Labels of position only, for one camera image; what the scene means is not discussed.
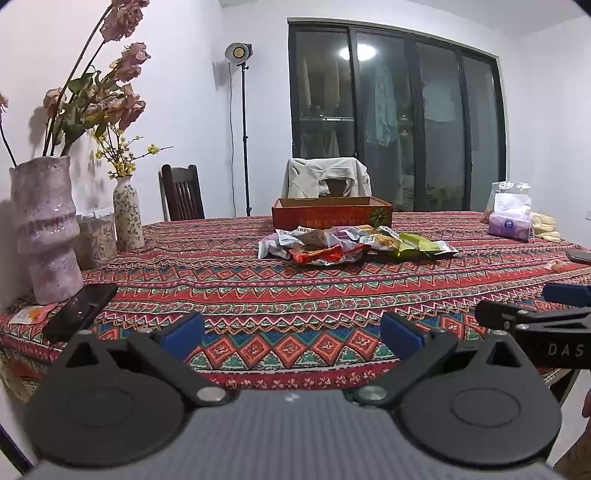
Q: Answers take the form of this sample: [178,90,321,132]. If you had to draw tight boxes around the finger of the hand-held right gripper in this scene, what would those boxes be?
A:
[542,284,591,308]
[475,300,591,332]

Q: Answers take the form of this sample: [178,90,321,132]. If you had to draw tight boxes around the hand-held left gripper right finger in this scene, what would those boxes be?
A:
[353,313,522,407]

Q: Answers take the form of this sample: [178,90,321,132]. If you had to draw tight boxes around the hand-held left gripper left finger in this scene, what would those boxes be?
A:
[62,311,232,407]

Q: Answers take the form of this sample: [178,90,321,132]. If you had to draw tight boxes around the pile of mixed snacks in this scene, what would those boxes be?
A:
[257,224,459,267]

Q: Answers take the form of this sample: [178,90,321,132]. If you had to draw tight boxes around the orange cardboard box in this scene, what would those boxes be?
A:
[271,196,394,230]

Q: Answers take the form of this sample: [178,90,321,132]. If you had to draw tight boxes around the pale yellow cloth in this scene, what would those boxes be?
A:
[529,211,561,243]

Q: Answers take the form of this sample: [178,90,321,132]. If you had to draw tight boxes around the purple tissue pack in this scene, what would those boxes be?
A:
[488,212,535,242]

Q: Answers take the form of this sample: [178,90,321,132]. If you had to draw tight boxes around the black smartphone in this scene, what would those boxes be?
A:
[42,283,119,343]

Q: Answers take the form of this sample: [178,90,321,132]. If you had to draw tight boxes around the clear plastic bag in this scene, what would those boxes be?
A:
[480,180,533,224]

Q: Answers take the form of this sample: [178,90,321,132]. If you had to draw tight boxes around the small floral ceramic vase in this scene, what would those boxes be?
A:
[113,176,146,251]

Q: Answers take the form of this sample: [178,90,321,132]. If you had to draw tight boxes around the dark wooden chair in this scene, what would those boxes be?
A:
[158,164,206,222]

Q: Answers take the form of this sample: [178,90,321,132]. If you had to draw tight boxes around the orange paper card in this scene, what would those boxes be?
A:
[9,305,63,326]

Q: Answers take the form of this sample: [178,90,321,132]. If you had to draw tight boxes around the wooden chair under jacket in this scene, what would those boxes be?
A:
[323,178,354,198]

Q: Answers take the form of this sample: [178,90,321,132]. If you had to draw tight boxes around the large pink ceramic vase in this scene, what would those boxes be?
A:
[9,155,85,305]

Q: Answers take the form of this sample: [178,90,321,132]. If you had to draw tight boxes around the beige jacket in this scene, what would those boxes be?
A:
[281,157,373,200]

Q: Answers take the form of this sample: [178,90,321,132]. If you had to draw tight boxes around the yellow flower sprigs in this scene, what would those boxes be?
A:
[92,129,174,178]

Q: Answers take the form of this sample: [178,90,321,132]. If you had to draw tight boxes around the black sliding glass door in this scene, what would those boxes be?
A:
[287,18,508,214]

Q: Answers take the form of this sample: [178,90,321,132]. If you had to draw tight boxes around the hanging light blue shirt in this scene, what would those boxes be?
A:
[365,60,400,147]

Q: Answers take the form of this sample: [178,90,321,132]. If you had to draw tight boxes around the dried pink rose bouquet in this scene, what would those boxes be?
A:
[0,0,151,167]

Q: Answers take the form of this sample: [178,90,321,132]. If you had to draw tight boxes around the studio light on stand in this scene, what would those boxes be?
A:
[225,42,254,217]

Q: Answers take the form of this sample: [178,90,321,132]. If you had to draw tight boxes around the black light cable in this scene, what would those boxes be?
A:
[228,62,241,213]

